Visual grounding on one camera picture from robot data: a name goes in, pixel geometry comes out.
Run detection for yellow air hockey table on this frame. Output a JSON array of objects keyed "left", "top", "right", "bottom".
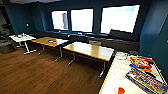
[{"left": 98, "top": 53, "right": 168, "bottom": 94}]

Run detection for bright window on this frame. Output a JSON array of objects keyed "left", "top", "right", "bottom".
[
  {"left": 69, "top": 8, "right": 95, "bottom": 34},
  {"left": 50, "top": 9, "right": 70, "bottom": 31},
  {"left": 99, "top": 4, "right": 141, "bottom": 35}
]

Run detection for dark sofa cushion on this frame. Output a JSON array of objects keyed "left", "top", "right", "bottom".
[{"left": 107, "top": 28, "right": 141, "bottom": 43}]

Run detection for grey bench panel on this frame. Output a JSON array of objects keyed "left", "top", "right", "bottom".
[{"left": 88, "top": 39, "right": 102, "bottom": 46}]

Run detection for long wooden table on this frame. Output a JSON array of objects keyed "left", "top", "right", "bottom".
[{"left": 62, "top": 40, "right": 116, "bottom": 79}]

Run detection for small white table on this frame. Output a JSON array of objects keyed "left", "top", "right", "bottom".
[{"left": 8, "top": 32, "right": 38, "bottom": 56}]

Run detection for clear glass bowl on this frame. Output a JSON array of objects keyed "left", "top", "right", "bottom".
[{"left": 114, "top": 51, "right": 130, "bottom": 62}]

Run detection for small orange ball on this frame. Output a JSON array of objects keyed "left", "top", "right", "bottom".
[{"left": 114, "top": 86, "right": 127, "bottom": 94}]

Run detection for colourful snack packets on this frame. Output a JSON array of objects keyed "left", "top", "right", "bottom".
[{"left": 129, "top": 55, "right": 156, "bottom": 70}]

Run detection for dark waste bin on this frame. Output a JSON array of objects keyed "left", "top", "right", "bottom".
[{"left": 0, "top": 39, "right": 16, "bottom": 55}]

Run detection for dark window bench sofa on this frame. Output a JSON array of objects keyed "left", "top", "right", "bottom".
[{"left": 33, "top": 29, "right": 142, "bottom": 53}]

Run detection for small red table item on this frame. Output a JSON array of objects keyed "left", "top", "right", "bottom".
[{"left": 47, "top": 39, "right": 58, "bottom": 46}]

